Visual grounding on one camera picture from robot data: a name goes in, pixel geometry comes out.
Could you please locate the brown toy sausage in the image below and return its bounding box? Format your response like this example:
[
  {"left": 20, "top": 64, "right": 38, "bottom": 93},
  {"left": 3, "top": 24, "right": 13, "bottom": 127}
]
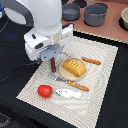
[{"left": 50, "top": 57, "right": 56, "bottom": 73}]

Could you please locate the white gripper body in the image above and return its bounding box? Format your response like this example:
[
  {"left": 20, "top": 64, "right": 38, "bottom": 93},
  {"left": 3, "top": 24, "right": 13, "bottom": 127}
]
[{"left": 24, "top": 23, "right": 73, "bottom": 61}]

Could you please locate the small grey saucepan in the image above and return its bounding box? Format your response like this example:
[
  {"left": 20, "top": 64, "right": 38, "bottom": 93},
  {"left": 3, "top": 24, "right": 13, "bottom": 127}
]
[{"left": 62, "top": 3, "right": 80, "bottom": 21}]

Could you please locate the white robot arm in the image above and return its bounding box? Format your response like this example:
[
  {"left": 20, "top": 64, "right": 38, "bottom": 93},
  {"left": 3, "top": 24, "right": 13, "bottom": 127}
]
[{"left": 1, "top": 0, "right": 73, "bottom": 62}]

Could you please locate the large grey pot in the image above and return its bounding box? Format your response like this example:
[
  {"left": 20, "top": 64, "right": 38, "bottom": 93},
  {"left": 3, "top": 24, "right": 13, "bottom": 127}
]
[{"left": 84, "top": 0, "right": 107, "bottom": 26}]

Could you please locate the yellow toy bread slice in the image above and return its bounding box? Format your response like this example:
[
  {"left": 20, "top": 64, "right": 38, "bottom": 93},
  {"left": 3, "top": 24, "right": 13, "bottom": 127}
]
[{"left": 63, "top": 59, "right": 87, "bottom": 77}]

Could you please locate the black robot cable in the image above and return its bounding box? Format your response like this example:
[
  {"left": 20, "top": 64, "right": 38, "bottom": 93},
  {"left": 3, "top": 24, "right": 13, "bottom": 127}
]
[{"left": 0, "top": 59, "right": 43, "bottom": 84}]

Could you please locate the round wooden plate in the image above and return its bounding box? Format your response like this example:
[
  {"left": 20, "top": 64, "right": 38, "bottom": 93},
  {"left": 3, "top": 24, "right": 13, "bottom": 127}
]
[{"left": 59, "top": 57, "right": 86, "bottom": 81}]

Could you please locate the pink toy stove board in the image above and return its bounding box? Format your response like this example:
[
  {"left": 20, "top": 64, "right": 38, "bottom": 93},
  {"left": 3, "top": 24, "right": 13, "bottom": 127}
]
[{"left": 59, "top": 0, "right": 128, "bottom": 44}]

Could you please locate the beige woven placemat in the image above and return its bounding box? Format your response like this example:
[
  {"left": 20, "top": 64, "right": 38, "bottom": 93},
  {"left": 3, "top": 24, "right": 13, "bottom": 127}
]
[{"left": 17, "top": 36, "right": 118, "bottom": 128}]

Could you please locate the white toy fish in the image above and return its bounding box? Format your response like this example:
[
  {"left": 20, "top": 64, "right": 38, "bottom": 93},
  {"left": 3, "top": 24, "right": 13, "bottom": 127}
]
[{"left": 56, "top": 89, "right": 81, "bottom": 98}]

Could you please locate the red toy tomato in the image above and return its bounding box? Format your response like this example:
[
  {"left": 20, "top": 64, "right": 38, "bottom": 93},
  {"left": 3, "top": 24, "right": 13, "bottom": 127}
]
[{"left": 37, "top": 85, "right": 53, "bottom": 98}]

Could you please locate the wooden handled fork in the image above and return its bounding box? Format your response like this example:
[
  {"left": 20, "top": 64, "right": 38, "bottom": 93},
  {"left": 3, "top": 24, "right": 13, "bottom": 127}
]
[{"left": 48, "top": 73, "right": 89, "bottom": 92}]

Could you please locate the beige bowl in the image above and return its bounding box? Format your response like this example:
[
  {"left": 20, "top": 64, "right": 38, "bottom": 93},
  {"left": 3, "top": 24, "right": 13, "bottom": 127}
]
[{"left": 121, "top": 7, "right": 128, "bottom": 30}]

